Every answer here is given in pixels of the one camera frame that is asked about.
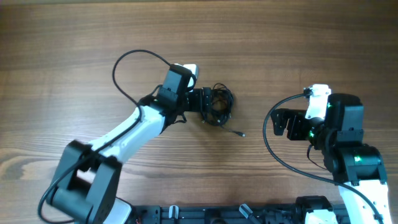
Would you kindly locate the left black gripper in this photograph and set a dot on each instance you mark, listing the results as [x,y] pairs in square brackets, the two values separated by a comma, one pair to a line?
[202,99]

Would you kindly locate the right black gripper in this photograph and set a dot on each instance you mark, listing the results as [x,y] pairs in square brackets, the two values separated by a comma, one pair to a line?
[297,117]

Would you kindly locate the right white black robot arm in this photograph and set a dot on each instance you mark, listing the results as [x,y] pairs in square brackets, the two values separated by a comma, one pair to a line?
[333,124]

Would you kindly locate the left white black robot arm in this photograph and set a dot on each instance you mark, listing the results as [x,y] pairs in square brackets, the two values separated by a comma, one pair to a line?
[86,180]

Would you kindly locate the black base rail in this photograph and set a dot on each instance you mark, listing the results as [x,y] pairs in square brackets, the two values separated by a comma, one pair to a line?
[273,213]

